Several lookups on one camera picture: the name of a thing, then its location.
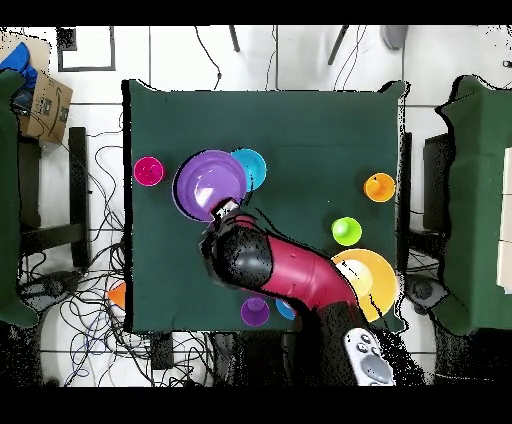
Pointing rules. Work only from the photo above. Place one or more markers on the white box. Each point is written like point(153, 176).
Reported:
point(506, 220)

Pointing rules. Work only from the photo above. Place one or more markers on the dark green tablecloth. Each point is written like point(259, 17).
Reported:
point(248, 120)

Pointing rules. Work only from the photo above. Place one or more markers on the blue cloth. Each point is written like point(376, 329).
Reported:
point(18, 62)

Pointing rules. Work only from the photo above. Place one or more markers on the black stand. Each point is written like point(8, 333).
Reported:
point(78, 196)

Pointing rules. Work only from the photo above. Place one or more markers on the purple cup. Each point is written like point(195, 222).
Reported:
point(255, 311)

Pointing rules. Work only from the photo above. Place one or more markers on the dark chair leg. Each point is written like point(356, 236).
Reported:
point(234, 39)
point(338, 44)

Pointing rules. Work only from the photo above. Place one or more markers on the purple bowl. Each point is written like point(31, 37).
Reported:
point(204, 180)

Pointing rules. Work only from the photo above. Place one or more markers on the pink cup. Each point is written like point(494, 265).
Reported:
point(148, 171)

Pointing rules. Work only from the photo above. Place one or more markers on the orange cup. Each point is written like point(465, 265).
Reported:
point(379, 187)

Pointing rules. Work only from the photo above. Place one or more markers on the large yellow bowl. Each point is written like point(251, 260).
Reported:
point(380, 280)

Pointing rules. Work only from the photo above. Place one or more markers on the green cloth covered table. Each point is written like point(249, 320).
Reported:
point(480, 200)
point(8, 200)

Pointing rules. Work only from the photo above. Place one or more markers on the printed cardboard box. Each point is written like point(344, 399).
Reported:
point(48, 112)

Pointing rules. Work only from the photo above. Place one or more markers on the grey floor device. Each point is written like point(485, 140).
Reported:
point(424, 290)
point(52, 286)

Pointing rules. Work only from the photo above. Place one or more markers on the black floor frame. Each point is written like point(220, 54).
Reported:
point(66, 40)

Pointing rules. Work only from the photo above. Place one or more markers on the cyan bowl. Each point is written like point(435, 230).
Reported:
point(256, 168)

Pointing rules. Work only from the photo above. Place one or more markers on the orange bowl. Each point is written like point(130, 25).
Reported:
point(118, 294)

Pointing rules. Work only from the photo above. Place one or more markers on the black chair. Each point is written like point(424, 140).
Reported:
point(436, 180)

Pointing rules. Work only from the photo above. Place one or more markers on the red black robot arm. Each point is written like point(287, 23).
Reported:
point(296, 272)

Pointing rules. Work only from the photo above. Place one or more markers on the person's foot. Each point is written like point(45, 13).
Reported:
point(394, 36)

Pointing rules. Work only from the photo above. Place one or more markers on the blue bowl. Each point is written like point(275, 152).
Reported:
point(284, 310)

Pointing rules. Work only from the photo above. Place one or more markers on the green cup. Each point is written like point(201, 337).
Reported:
point(346, 231)

